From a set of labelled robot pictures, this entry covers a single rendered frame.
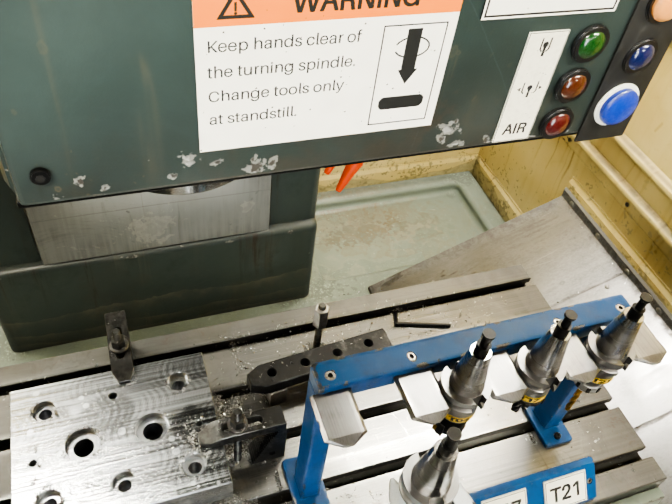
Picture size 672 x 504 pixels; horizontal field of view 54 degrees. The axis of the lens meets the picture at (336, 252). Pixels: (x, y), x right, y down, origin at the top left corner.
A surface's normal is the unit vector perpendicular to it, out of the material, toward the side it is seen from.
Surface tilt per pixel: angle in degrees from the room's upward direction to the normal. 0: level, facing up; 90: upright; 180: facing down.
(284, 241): 90
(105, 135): 90
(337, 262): 0
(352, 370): 0
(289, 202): 90
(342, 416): 0
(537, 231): 25
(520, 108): 90
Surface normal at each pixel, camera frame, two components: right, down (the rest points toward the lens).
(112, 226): 0.32, 0.71
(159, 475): 0.11, -0.68
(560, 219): -0.29, -0.55
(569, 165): -0.94, 0.16
